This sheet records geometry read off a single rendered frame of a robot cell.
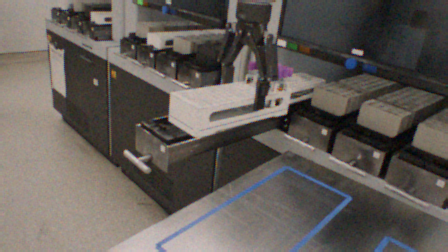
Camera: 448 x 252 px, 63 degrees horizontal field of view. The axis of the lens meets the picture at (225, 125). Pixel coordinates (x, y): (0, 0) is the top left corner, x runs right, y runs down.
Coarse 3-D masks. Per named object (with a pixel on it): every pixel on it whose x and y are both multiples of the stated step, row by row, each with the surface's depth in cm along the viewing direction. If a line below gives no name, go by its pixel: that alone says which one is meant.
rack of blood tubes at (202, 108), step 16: (176, 96) 76; (192, 96) 77; (208, 96) 78; (224, 96) 80; (240, 96) 81; (272, 96) 86; (288, 96) 90; (176, 112) 76; (192, 112) 72; (208, 112) 73; (224, 112) 86; (240, 112) 88; (256, 112) 84; (224, 128) 78
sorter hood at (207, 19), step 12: (144, 0) 163; (156, 0) 158; (168, 0) 152; (180, 0) 147; (192, 0) 141; (204, 0) 137; (216, 0) 132; (168, 12) 152; (180, 12) 146; (192, 12) 142; (204, 12) 138; (216, 12) 133; (204, 24) 138; (216, 24) 133
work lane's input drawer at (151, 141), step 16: (288, 112) 110; (144, 128) 88; (160, 128) 87; (176, 128) 91; (240, 128) 97; (256, 128) 102; (272, 128) 108; (144, 144) 89; (160, 144) 84; (176, 144) 83; (192, 144) 87; (208, 144) 91; (224, 144) 95; (144, 160) 86; (160, 160) 85; (176, 160) 85
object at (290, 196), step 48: (240, 192) 66; (288, 192) 68; (336, 192) 69; (144, 240) 52; (192, 240) 54; (240, 240) 55; (288, 240) 56; (336, 240) 57; (384, 240) 58; (432, 240) 59
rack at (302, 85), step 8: (296, 80) 119; (304, 80) 120; (312, 80) 121; (320, 80) 122; (288, 88) 110; (296, 88) 112; (304, 88) 115; (312, 88) 126; (296, 96) 121; (304, 96) 117
